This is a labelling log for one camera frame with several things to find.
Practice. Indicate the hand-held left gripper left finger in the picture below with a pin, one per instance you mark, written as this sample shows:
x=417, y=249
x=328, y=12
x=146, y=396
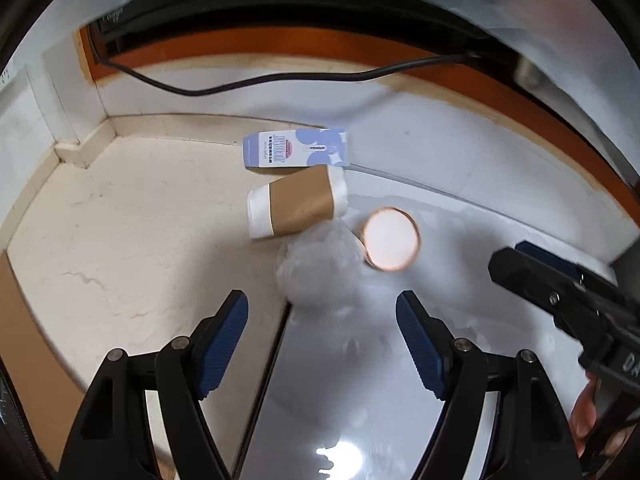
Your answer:
x=222, y=345

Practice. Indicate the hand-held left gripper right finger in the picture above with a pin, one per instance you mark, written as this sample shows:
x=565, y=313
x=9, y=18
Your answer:
x=420, y=345

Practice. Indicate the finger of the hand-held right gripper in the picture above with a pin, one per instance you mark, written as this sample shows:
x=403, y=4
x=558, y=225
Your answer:
x=530, y=280
x=550, y=259

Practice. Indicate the clear plastic bag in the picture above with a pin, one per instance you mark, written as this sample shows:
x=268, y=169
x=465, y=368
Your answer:
x=315, y=270

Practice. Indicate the person's right hand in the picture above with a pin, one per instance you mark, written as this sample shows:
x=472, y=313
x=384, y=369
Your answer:
x=584, y=410

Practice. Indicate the small brown rimmed paper cup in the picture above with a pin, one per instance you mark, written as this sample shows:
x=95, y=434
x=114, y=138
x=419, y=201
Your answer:
x=392, y=240

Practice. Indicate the paper cup with brown sleeve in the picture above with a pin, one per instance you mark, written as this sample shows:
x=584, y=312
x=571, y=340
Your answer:
x=300, y=200

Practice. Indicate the white and blue carton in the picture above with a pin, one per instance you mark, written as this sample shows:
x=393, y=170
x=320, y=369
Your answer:
x=280, y=150

